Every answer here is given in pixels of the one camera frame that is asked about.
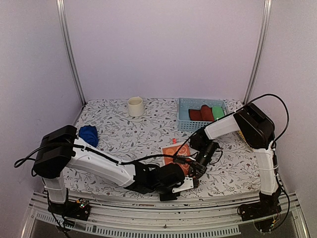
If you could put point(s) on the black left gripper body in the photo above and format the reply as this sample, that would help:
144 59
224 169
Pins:
156 188

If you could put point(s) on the front aluminium rail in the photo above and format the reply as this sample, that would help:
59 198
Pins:
125 217

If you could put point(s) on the left aluminium frame post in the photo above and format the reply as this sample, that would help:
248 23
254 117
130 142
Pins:
69 51

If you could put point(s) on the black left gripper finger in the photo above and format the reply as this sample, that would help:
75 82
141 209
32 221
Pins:
169 196
196 183

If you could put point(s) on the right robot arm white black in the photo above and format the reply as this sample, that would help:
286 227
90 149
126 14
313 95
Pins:
258 131

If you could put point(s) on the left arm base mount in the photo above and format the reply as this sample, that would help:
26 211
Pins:
78 210

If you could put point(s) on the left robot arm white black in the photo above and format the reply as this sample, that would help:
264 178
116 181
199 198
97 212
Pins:
63 148

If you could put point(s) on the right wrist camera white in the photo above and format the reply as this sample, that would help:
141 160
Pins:
184 160

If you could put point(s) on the dark red rolled towel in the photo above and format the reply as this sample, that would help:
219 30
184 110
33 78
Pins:
195 115

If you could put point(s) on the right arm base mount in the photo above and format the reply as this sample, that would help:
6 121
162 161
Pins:
267 205

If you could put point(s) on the green rolled towel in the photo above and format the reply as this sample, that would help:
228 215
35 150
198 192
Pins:
218 112

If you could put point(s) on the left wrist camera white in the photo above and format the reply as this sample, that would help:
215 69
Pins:
187 184

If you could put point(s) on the light blue plastic basket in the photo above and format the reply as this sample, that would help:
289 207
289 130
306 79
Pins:
184 122

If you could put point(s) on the yellow bamboo tray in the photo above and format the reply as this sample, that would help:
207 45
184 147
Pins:
247 146

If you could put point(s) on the blue towel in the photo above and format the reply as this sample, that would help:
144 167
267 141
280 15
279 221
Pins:
89 134

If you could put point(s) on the aluminium frame post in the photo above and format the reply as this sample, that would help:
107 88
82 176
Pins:
69 51
259 50

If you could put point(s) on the right aluminium frame post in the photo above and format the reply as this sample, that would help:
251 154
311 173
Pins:
259 50

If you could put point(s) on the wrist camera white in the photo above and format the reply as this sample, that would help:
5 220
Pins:
187 184
184 160

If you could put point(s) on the orange bunny pattern towel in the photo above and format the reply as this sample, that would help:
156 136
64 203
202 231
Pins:
171 150

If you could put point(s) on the cream ceramic cup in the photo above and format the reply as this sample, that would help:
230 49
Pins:
136 106

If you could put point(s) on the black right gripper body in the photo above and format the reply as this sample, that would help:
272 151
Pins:
209 149

